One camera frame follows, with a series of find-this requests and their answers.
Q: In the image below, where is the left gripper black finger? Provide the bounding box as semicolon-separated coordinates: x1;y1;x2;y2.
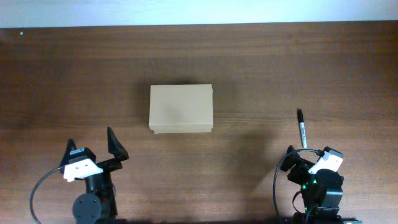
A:
60;139;76;167
107;126;129;161

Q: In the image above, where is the brown cardboard box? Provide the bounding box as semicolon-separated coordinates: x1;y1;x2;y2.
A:
149;84;214;134

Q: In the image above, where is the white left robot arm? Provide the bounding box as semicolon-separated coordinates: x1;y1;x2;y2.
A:
60;127;129;224

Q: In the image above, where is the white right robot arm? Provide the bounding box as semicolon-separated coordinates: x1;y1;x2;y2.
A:
276;146;344;223

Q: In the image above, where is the black permanent marker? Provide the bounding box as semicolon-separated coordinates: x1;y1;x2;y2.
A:
297;109;307;148

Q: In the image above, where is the black right camera cable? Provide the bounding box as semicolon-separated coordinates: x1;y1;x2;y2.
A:
272;148;324;224

